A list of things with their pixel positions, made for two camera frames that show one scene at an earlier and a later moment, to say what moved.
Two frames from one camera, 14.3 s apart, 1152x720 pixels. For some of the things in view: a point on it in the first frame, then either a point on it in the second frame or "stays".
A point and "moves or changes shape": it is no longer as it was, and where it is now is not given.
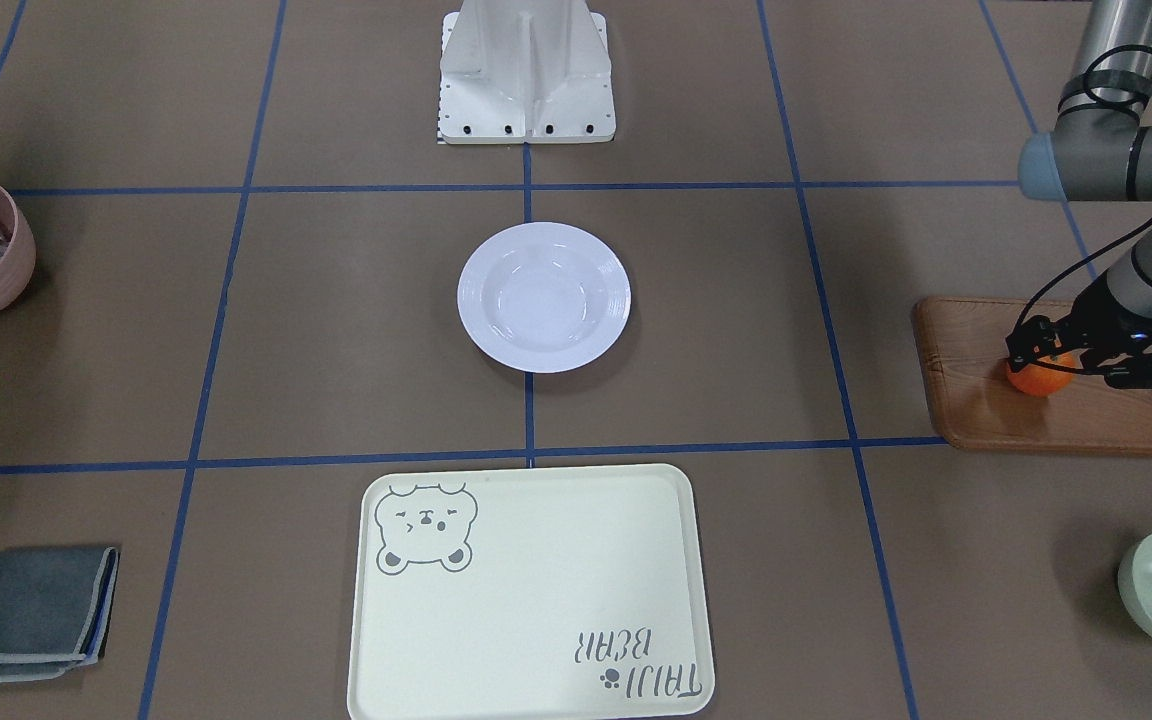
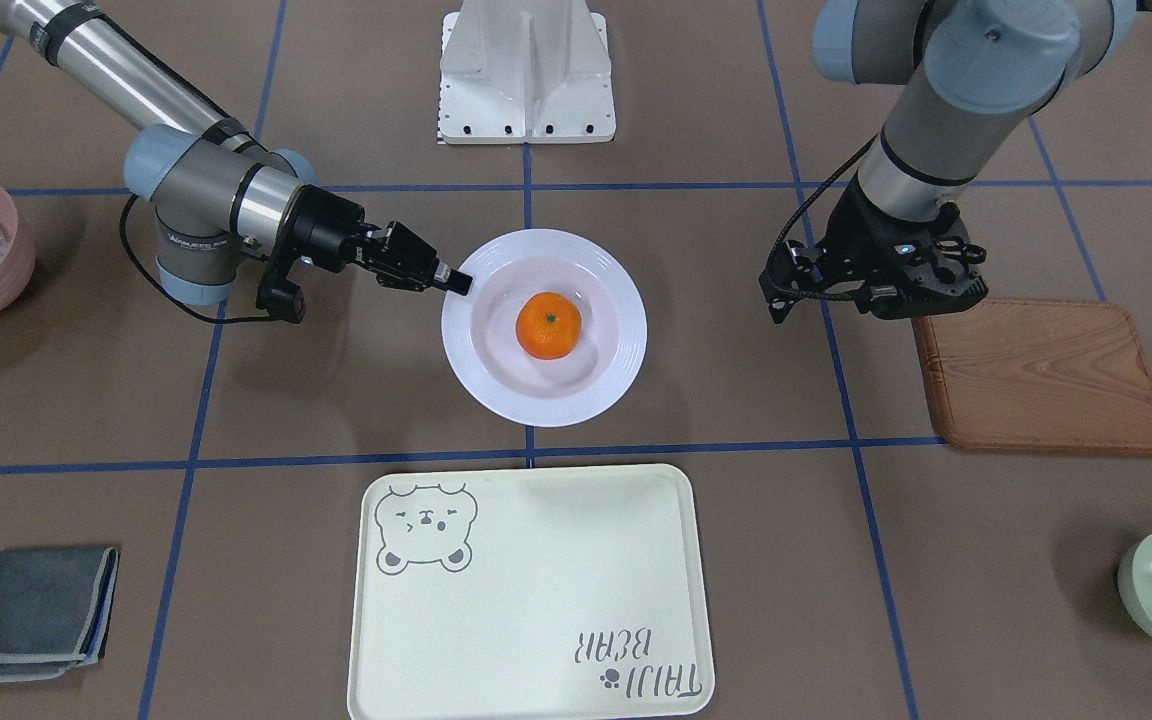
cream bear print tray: x=531 y=592 stays
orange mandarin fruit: x=1042 y=380 -> x=548 y=325
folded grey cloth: x=40 y=612 stays
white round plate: x=544 y=297 moves or changes shape
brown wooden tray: x=981 y=409 stays
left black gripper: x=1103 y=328 -> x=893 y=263
